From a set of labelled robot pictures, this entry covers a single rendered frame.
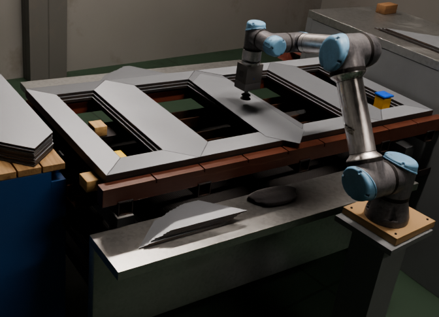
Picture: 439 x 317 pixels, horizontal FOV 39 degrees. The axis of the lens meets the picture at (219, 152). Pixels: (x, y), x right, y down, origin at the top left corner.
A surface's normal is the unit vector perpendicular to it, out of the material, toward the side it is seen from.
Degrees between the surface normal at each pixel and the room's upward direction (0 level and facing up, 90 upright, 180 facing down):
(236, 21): 90
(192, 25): 90
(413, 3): 90
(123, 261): 0
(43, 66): 90
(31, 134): 0
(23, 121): 0
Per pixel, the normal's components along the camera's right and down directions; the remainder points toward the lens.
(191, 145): 0.11, -0.89
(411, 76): -0.82, 0.16
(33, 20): 0.63, 0.41
